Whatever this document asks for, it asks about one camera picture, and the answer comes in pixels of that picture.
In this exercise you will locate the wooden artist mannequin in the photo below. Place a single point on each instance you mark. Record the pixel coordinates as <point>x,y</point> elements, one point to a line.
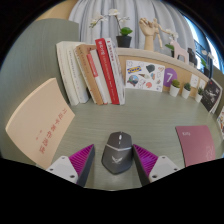
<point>159,33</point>

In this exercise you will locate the black wooden horse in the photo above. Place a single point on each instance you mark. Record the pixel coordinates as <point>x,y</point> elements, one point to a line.
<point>191,56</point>

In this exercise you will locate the dark pink mouse pad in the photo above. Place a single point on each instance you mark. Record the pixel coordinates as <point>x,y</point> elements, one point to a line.
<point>196,146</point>

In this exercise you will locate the wooden hand model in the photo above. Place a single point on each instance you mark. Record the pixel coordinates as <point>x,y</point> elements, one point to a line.
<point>148,31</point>

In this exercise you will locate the beige booklet with red text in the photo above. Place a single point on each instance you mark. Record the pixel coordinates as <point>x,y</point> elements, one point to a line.
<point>36,123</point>

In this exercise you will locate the black cover book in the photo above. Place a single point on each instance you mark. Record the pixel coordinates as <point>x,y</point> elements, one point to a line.
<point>211,95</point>

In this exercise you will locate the dark framed window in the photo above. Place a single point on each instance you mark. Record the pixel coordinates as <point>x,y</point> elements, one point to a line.
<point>200,36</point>

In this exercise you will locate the purple round number sign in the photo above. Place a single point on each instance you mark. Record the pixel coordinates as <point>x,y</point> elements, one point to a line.
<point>170,77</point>

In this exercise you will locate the white book with red label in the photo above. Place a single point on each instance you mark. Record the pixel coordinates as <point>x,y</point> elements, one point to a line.
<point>99,80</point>

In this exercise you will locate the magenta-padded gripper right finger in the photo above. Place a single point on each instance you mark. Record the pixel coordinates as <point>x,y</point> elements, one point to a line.
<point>161,166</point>

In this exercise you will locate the grey computer mouse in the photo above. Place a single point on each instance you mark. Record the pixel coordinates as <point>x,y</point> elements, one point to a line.
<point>116,156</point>

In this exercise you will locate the white wall socket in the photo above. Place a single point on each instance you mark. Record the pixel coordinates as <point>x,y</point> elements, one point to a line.
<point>202,84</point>
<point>194,81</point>

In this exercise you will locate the green desk partition panel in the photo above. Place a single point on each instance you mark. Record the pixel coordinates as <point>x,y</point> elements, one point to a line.
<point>218,75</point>
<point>30,53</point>

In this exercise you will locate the small succulent in white pot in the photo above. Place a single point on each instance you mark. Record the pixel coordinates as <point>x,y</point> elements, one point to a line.
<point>186,93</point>
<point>174,91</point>
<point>198,97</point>

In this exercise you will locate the white card with stickers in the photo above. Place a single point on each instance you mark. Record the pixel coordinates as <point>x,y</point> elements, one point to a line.
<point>145,76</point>

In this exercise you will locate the wooden desk back shelf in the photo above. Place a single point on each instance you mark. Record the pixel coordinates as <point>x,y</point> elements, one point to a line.
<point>140,55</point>

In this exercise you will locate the white orchid behind pink horse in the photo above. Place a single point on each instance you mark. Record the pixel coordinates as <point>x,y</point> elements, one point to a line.
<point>171,34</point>

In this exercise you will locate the light grey curtain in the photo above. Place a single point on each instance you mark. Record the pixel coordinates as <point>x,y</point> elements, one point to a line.
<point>140,10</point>

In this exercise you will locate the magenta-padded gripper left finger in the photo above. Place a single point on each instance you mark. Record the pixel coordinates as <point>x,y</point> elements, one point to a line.
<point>63,166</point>

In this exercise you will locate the thick white book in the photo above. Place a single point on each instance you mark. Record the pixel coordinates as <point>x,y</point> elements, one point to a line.
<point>65,70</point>

